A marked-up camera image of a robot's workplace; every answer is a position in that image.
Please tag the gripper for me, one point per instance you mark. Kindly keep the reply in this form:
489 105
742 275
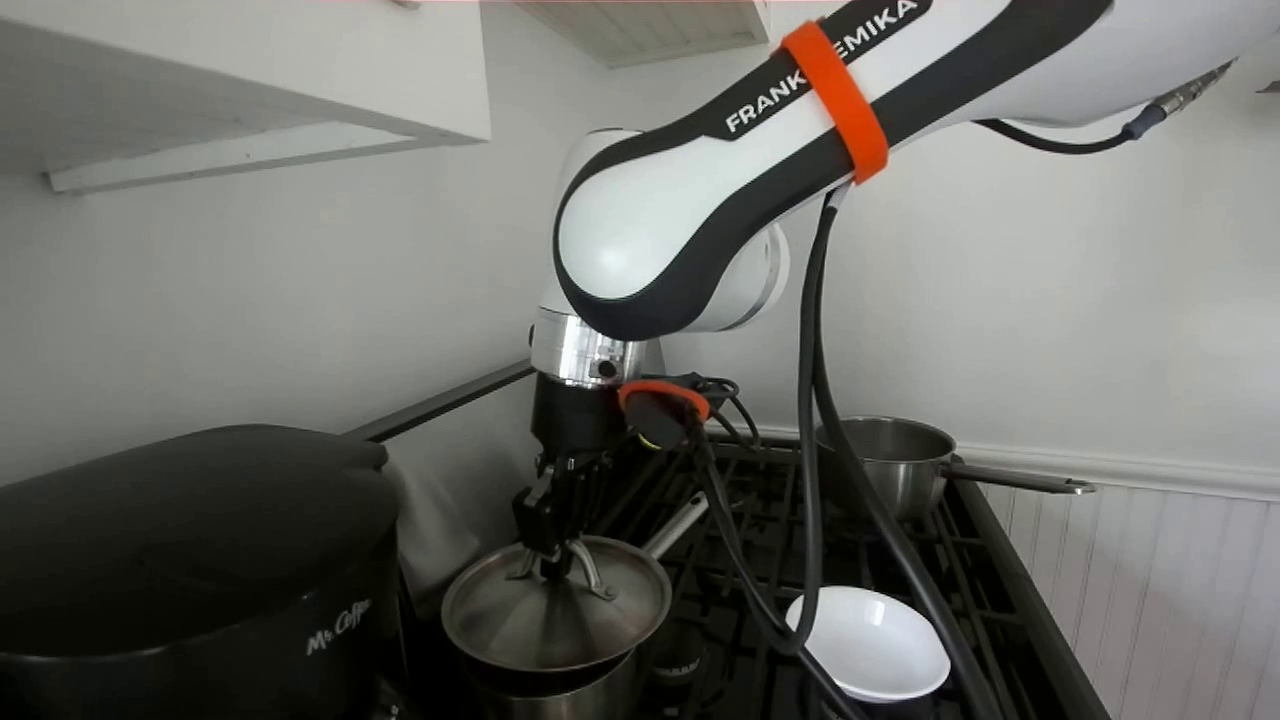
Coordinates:
572 415

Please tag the steel pot lid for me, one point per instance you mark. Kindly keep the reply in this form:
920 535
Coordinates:
560 625

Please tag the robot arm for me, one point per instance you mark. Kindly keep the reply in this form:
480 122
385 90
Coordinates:
650 220

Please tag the white bowl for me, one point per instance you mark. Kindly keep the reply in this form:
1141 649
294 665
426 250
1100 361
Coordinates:
872 645

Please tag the black coffee maker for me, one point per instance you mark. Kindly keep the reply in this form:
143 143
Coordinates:
190 570

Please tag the black gas stove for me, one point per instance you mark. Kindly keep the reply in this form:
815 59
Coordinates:
990 620

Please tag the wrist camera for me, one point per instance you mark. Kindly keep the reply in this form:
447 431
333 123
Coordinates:
662 415

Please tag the white wall cabinet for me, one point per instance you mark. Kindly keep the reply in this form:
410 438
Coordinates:
230 70

